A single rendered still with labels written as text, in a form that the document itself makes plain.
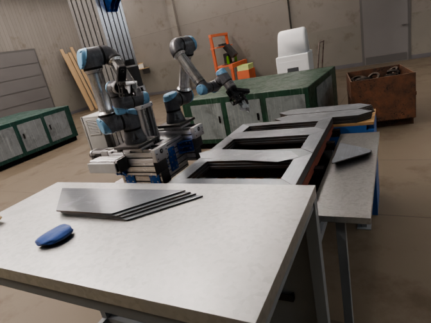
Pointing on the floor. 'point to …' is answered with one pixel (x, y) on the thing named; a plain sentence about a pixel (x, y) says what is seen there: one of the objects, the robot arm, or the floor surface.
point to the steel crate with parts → (385, 93)
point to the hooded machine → (294, 51)
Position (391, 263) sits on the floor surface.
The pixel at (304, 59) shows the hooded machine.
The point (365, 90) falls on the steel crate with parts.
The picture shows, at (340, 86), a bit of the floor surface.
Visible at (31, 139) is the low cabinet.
